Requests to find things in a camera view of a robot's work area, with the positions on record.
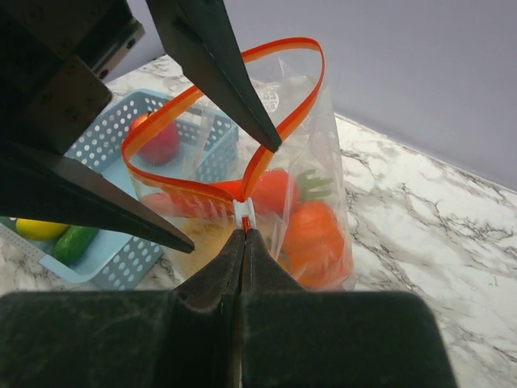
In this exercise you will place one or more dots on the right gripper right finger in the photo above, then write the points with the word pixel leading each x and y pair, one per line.
pixel 292 337

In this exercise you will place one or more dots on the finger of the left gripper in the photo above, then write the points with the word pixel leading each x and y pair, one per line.
pixel 198 35
pixel 49 187

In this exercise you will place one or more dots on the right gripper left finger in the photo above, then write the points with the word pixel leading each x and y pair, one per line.
pixel 182 337

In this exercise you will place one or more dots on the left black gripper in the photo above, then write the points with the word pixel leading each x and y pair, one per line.
pixel 55 56

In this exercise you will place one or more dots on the yellow toy bell pepper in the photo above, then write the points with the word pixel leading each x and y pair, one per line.
pixel 209 237

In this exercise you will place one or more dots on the clear orange-zip bag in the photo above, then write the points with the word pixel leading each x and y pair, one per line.
pixel 194 166

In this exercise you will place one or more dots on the orange toy carrot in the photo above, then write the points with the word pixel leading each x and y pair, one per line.
pixel 278 192

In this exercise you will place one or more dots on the yellow toy lemon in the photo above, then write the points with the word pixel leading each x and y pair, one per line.
pixel 40 230

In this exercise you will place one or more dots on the green toy cucumber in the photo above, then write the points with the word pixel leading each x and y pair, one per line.
pixel 73 243

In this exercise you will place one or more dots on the light blue plastic basket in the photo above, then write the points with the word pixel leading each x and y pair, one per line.
pixel 117 261

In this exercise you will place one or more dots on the red toy apple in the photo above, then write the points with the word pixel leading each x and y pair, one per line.
pixel 162 148

